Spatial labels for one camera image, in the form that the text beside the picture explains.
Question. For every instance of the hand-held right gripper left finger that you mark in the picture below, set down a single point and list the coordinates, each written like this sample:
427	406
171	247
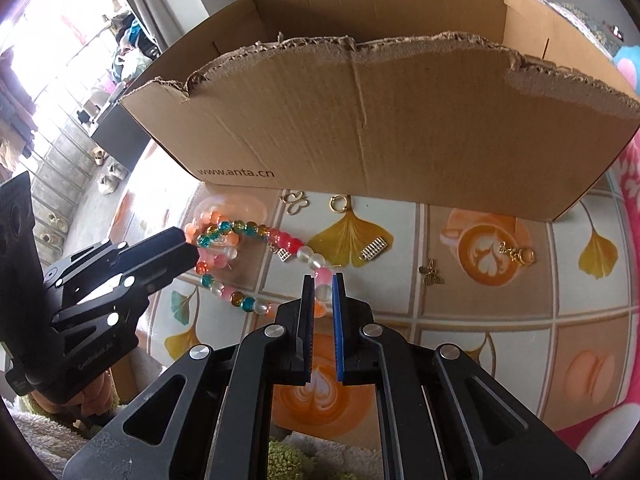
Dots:
308	320

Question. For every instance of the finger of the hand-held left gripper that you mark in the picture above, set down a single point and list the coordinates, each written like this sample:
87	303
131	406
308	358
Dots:
160	250
125	305

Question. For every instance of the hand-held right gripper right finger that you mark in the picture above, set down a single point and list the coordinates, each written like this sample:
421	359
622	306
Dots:
340	330

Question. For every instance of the gold butterfly outline charm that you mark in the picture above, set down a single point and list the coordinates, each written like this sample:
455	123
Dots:
299	203

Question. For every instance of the brown cardboard box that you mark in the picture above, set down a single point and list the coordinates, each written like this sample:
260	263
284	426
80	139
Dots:
400	135

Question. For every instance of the person's left forearm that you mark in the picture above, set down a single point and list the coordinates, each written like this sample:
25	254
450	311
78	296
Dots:
40	442

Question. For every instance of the person's left hand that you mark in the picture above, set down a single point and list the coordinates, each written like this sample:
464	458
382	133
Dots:
92	404

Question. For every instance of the scattered group of shoes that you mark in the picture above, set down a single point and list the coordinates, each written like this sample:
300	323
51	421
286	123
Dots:
109	185

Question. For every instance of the bronze butterfly charm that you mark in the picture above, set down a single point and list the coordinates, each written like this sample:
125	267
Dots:
431	272

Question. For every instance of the dark grey cabinet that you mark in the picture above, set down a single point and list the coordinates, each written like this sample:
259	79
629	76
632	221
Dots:
112	135

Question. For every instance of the white green fuzzy sweater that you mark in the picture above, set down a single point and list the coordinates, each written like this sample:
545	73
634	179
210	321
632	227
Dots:
287	457

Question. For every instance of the ginkgo print tablecloth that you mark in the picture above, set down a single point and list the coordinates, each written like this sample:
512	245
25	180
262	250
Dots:
500	310

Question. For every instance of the pile of clothes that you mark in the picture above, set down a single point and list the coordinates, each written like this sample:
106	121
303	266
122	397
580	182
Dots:
132	45

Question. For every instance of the blue plush pillow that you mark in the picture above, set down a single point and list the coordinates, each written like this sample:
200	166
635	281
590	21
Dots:
627	65

